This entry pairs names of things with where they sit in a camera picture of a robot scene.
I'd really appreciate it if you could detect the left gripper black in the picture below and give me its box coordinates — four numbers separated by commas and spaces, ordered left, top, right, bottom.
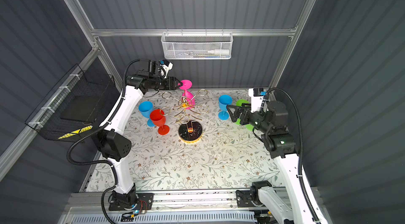
149, 77, 182, 91

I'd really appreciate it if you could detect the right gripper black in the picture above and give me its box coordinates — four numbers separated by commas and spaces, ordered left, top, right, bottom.
227, 101, 270, 135

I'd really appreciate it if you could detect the pink wine glass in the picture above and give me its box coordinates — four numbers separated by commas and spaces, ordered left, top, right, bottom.
179, 79, 195, 110

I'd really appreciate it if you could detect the green wine glass front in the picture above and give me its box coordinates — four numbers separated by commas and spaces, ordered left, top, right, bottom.
235, 99, 249, 125

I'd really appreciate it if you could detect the green wine glass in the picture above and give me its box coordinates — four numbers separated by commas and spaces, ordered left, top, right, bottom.
246, 124, 254, 131
235, 99, 249, 125

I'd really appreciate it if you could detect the blue wine glass front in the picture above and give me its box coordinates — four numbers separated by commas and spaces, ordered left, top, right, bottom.
218, 95, 233, 120

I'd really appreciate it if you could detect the blue wine glass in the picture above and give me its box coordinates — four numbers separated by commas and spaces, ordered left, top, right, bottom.
139, 101, 155, 127
218, 95, 233, 120

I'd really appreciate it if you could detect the red wine glass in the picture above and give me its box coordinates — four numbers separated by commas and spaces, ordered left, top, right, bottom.
150, 109, 170, 135

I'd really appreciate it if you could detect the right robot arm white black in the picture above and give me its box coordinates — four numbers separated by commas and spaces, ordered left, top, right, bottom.
227, 101, 328, 224

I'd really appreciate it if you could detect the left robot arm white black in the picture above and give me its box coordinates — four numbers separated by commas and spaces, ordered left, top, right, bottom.
96, 59, 181, 194

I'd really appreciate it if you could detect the white marker in basket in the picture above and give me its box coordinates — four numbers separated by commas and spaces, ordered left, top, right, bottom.
207, 49, 231, 56

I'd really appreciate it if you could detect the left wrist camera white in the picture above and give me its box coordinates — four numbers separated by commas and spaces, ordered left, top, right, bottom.
159, 60, 173, 78

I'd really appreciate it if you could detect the white mesh wall basket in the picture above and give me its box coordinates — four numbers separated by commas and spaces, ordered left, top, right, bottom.
161, 32, 234, 60

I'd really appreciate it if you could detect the gold wire glass rack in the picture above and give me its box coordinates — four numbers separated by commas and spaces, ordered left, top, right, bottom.
160, 89, 210, 144

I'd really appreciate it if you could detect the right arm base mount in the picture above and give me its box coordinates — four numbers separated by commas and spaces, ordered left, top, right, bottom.
235, 181, 272, 208

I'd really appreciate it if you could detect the black wire wall basket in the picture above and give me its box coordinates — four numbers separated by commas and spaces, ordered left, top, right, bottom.
25, 65, 119, 142

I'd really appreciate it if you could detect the aluminium front rail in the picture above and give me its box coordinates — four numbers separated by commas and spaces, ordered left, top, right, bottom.
59, 189, 275, 224

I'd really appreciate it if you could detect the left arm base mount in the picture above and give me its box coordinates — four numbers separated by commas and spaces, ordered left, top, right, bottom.
108, 186, 154, 211

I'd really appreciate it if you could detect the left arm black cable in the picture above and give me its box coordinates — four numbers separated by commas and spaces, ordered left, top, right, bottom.
65, 58, 141, 224

